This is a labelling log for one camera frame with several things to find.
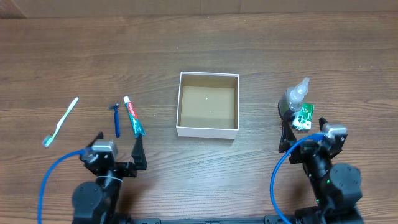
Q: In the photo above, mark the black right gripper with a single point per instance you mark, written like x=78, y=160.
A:
x=310, y=152

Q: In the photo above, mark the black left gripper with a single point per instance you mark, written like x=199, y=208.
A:
x=118, y=168

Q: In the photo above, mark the green Dettol soap pack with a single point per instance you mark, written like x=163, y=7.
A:
x=303, y=118

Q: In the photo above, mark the clear foam pump bottle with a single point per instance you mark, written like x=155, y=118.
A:
x=292, y=100

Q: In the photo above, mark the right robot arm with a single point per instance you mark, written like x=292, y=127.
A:
x=337, y=187

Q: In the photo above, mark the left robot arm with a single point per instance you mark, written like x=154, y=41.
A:
x=95, y=202

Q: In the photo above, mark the Colgate toothpaste tube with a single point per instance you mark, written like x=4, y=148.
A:
x=136, y=124

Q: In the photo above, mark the blue disposable razor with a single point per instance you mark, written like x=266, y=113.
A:
x=116, y=119

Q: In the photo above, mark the white green toothbrush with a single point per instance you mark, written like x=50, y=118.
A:
x=50, y=138

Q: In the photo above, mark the pink cardboard box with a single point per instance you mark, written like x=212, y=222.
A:
x=208, y=105

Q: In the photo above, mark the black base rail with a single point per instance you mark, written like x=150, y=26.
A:
x=268, y=219

